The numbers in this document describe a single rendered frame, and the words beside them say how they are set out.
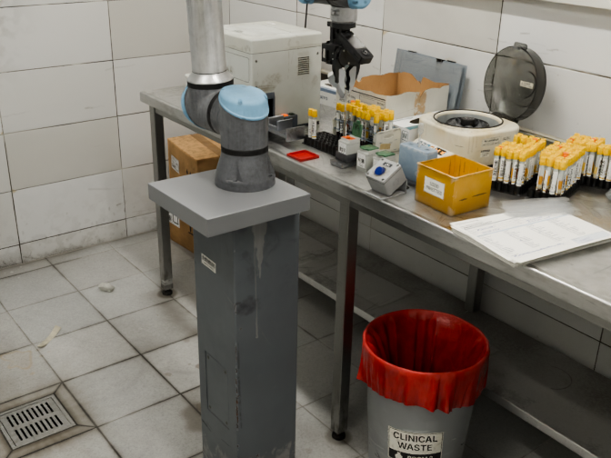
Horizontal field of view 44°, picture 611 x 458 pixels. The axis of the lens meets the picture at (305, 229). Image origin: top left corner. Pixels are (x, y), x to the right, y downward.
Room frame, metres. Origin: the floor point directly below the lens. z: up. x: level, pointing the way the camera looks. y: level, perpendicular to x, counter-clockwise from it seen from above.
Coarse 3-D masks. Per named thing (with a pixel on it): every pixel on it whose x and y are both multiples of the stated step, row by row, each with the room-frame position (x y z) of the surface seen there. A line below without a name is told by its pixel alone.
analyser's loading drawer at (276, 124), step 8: (272, 120) 2.26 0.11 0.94; (280, 120) 2.23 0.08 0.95; (288, 120) 2.24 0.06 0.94; (272, 128) 2.24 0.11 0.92; (280, 128) 2.22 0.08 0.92; (288, 128) 2.18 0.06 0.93; (296, 128) 2.19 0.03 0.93; (304, 128) 2.21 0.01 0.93; (288, 136) 2.18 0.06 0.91; (296, 136) 2.19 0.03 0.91; (304, 136) 2.21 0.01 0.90
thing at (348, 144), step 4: (344, 136) 2.05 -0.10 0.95; (348, 136) 2.05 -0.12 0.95; (352, 136) 2.06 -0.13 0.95; (340, 140) 2.04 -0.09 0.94; (344, 140) 2.04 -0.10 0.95; (348, 140) 2.02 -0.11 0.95; (352, 140) 2.03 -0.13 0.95; (356, 140) 2.04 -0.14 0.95; (340, 144) 2.04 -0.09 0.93; (344, 144) 2.03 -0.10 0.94; (348, 144) 2.02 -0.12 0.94; (352, 144) 2.03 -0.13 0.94; (356, 144) 2.04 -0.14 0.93; (340, 148) 2.04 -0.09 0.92; (344, 148) 2.03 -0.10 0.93; (348, 148) 2.02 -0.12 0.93; (352, 148) 2.03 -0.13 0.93; (356, 148) 2.04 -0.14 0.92; (340, 152) 2.04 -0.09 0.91; (344, 152) 2.02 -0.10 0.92; (348, 152) 2.02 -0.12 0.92; (352, 152) 2.03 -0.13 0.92; (356, 152) 2.04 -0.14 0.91
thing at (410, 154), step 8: (400, 144) 1.92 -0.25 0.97; (408, 144) 1.92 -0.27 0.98; (416, 144) 1.92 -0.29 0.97; (400, 152) 1.92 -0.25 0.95; (408, 152) 1.90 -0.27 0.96; (416, 152) 1.88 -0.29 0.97; (424, 152) 1.86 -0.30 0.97; (432, 152) 1.86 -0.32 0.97; (400, 160) 1.92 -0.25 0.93; (408, 160) 1.90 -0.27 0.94; (416, 160) 1.88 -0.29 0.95; (424, 160) 1.86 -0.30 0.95; (408, 168) 1.90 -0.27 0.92; (416, 168) 1.87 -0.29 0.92; (408, 176) 1.90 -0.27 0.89; (408, 184) 1.87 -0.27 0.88
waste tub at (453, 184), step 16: (432, 160) 1.80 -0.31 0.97; (448, 160) 1.83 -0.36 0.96; (464, 160) 1.82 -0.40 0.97; (416, 176) 1.77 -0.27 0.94; (432, 176) 1.73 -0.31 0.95; (448, 176) 1.68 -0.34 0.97; (464, 176) 1.68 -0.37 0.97; (480, 176) 1.72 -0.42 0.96; (416, 192) 1.77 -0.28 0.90; (432, 192) 1.72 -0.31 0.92; (448, 192) 1.68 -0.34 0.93; (464, 192) 1.69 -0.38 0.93; (480, 192) 1.72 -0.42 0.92; (448, 208) 1.68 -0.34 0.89; (464, 208) 1.69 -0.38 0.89
